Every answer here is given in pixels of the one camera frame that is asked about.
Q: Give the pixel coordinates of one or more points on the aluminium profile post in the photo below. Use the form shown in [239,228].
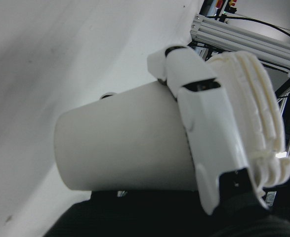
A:
[233,35]

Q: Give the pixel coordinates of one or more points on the teach pendant with red button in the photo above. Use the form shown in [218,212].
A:
[219,3]

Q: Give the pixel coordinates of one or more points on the white paper cup with lid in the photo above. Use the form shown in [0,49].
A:
[122,138]

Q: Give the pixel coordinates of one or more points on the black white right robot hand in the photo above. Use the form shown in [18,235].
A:
[209,135]

